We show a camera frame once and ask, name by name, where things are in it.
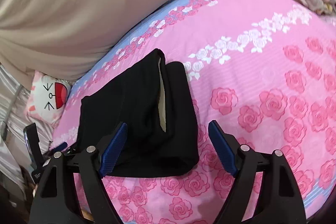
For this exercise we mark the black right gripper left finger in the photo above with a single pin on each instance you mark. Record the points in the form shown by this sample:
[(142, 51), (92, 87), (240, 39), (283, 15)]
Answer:
[(71, 188)]

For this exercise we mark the black pants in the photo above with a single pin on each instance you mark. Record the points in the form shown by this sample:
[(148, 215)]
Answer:
[(153, 99)]

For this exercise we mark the white cat face pillow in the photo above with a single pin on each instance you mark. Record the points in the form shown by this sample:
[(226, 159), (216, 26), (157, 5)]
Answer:
[(47, 99)]

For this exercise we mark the striped grey curtain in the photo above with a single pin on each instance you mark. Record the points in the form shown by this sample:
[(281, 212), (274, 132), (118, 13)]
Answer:
[(14, 153)]

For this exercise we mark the pink rose bed sheet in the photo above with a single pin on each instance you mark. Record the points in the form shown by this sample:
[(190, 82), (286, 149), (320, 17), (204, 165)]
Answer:
[(263, 69)]

